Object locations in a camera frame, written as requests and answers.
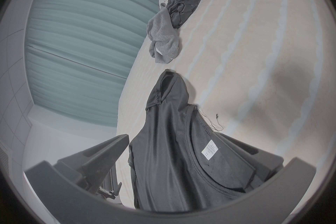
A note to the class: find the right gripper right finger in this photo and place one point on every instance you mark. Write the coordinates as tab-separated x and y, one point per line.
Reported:
265	164

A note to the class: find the bed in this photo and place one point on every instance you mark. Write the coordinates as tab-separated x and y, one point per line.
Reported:
262	60

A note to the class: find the black shiny garment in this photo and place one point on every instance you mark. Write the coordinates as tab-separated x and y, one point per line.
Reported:
183	2

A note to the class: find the blue-green curtain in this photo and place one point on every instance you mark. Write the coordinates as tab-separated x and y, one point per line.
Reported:
91	7
78	86

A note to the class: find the grey garment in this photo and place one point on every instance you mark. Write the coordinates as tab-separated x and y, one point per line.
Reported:
165	39

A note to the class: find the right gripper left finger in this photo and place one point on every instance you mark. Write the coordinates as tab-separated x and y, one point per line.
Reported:
102	160

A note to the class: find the black T-shirt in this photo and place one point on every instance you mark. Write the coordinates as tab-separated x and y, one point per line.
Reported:
162	152

